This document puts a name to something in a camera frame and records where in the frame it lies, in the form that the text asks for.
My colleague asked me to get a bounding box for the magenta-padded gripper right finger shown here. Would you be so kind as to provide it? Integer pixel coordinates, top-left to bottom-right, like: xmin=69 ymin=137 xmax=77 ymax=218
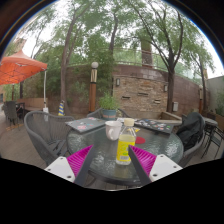
xmin=128 ymin=144 xmax=184 ymax=187

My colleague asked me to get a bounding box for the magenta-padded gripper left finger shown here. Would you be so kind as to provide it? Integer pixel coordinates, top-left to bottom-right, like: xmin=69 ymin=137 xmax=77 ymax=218
xmin=44 ymin=144 xmax=95 ymax=187

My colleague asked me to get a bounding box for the clear bottle with yellow label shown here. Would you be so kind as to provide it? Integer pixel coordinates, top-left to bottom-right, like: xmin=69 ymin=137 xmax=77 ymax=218
xmin=115 ymin=118 xmax=137 ymax=166

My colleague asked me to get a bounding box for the black laptop with stickers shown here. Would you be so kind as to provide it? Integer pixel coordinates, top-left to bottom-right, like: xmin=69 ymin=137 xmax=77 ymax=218
xmin=134 ymin=117 xmax=175 ymax=135

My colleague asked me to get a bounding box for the black backpack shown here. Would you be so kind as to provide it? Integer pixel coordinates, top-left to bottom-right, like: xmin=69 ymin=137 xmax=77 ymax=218
xmin=175 ymin=111 xmax=206 ymax=151

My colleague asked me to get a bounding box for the grey laptop with stickers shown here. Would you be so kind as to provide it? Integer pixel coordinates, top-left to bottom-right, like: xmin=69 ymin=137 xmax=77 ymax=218
xmin=64 ymin=116 xmax=107 ymax=134

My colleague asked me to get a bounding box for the yellow and blue striped cone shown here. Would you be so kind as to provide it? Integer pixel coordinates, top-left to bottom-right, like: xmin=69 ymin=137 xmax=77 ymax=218
xmin=57 ymin=100 xmax=66 ymax=117

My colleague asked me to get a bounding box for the white ceramic mug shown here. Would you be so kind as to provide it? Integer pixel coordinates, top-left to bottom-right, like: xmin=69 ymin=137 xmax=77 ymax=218
xmin=104 ymin=120 xmax=123 ymax=141

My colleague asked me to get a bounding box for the wooden bench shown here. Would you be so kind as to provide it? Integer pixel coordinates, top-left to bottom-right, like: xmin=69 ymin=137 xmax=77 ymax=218
xmin=16 ymin=97 xmax=49 ymax=113

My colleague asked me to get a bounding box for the group of dark patio chairs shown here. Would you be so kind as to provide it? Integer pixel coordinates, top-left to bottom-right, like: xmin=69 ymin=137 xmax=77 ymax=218
xmin=1 ymin=100 xmax=26 ymax=126

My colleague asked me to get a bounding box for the green plant in blue pot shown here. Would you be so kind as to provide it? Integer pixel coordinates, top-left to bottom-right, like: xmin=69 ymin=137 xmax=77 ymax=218
xmin=98 ymin=93 xmax=120 ymax=121

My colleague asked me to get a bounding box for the orange canopy tent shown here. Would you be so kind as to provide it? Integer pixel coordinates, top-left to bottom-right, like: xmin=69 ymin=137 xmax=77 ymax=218
xmin=0 ymin=49 xmax=49 ymax=113

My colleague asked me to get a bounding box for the wooden lamp post with globe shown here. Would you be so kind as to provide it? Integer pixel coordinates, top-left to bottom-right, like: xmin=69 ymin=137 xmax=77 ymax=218
xmin=88 ymin=61 xmax=100 ymax=114

